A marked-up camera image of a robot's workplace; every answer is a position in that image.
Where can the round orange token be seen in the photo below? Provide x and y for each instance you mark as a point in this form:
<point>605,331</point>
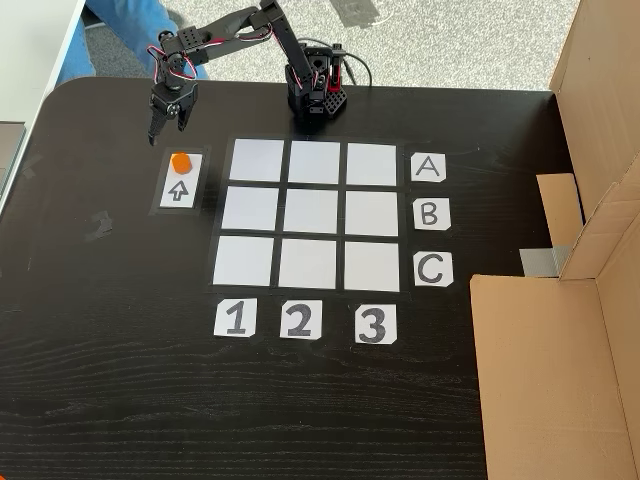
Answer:
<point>180,163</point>

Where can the white nine-square paper grid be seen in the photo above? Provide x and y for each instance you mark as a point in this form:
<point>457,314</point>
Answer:
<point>250,160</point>

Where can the white paper arrow sheet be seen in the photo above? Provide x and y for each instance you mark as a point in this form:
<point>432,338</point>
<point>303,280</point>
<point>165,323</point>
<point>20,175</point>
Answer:
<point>181,197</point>

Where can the person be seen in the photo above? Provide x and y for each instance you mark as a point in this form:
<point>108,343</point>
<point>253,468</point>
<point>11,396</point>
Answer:
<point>125,20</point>

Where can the white table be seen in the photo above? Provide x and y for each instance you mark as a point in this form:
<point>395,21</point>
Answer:
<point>30,50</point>

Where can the grey flat panel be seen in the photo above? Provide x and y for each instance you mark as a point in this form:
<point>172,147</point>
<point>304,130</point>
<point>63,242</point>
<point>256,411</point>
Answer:
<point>7,155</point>

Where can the red and black clamp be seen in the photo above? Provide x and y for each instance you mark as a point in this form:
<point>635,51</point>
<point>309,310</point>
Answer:
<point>336,70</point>

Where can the dark floor plate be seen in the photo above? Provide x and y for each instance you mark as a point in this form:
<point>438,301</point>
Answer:
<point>355,12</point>

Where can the paper label number 1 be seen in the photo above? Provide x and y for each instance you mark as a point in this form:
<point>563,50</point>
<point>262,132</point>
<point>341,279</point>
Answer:
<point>235,318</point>

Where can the paper label number 2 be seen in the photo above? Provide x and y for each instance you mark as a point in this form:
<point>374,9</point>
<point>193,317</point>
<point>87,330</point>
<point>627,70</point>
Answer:
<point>301,320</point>

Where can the paper label letter A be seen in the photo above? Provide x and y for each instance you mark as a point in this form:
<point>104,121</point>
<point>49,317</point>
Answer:
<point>428,167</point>

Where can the paper label letter B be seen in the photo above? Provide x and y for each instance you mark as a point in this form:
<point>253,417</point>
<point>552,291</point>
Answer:
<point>431,214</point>

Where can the paper label number 3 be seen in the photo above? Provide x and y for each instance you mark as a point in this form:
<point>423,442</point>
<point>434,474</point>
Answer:
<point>376,324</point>

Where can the paper label letter C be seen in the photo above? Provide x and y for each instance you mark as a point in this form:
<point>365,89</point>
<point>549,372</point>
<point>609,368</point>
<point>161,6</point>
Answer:
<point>433,269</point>

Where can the small orange object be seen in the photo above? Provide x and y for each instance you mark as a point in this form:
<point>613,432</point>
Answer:
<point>5,476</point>

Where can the brown cardboard panel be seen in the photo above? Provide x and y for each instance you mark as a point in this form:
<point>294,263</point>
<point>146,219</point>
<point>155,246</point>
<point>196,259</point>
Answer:
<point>600,75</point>
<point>540,375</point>

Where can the grey duct tape strip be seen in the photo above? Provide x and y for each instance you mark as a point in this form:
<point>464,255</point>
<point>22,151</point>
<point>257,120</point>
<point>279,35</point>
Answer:
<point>542,262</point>

